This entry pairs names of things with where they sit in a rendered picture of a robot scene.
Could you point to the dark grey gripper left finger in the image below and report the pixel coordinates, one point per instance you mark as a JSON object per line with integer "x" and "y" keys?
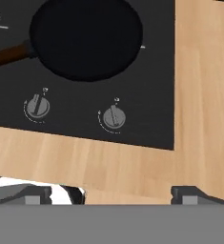
{"x": 34, "y": 194}

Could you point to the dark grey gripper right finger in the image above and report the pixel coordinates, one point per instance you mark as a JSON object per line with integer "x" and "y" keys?
{"x": 186, "y": 194}

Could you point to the white and black object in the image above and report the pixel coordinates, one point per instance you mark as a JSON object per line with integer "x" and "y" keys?
{"x": 61, "y": 192}

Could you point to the grey hob knob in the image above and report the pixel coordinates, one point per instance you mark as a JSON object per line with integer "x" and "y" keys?
{"x": 37, "y": 107}
{"x": 114, "y": 117}

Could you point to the black hob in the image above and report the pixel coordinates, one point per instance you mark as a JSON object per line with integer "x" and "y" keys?
{"x": 154, "y": 95}

